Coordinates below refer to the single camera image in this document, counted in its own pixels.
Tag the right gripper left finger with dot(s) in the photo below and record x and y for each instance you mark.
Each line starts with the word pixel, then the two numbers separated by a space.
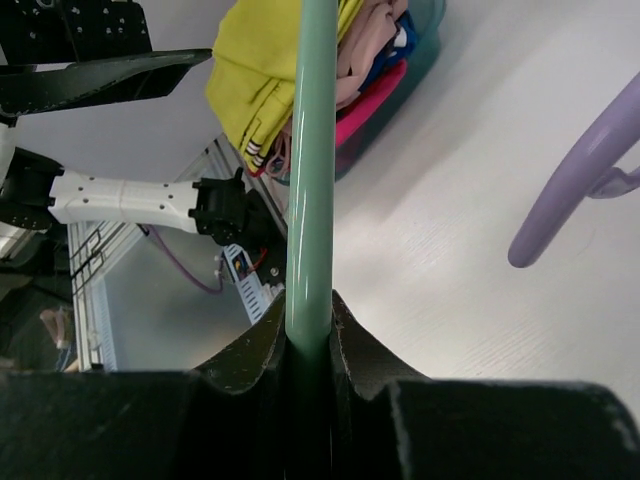
pixel 220 420

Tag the blue white patterned cloth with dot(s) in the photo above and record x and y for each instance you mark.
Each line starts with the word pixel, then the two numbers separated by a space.
pixel 398 48

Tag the yellow trousers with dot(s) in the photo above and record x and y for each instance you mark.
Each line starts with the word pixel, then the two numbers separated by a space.
pixel 252 86

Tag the pink cloth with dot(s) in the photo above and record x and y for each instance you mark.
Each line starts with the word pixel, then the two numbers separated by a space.
pixel 372 28

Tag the slotted cable duct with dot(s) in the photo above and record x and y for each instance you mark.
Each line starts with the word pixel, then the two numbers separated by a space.
pixel 256 296

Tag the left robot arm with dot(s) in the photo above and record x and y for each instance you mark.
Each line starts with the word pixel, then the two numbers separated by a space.
pixel 38 193

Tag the purple clothes hanger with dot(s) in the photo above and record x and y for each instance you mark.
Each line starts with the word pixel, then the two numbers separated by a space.
pixel 587 171

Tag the magenta cloth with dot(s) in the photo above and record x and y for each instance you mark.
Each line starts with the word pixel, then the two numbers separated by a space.
pixel 349 122

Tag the green clothes hanger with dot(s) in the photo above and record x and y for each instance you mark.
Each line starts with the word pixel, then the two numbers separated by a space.
pixel 311 196

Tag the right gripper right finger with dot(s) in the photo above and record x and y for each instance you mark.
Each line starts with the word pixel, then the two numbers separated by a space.
pixel 393 422

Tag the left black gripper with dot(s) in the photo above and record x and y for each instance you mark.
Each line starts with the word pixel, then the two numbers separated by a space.
pixel 47 32

